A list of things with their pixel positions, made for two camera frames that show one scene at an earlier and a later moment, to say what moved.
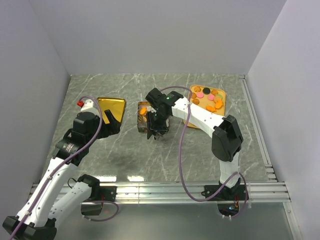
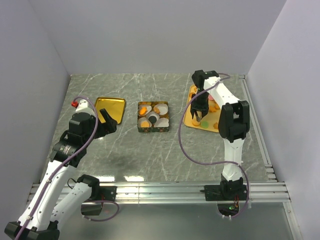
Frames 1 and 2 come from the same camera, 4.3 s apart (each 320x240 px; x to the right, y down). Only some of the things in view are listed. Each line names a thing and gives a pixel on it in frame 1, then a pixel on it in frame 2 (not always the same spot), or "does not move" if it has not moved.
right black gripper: [152, 126] -> [204, 108]
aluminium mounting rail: [171, 193] does not move
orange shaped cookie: [143, 110] does not move
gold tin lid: [116, 105] does not move
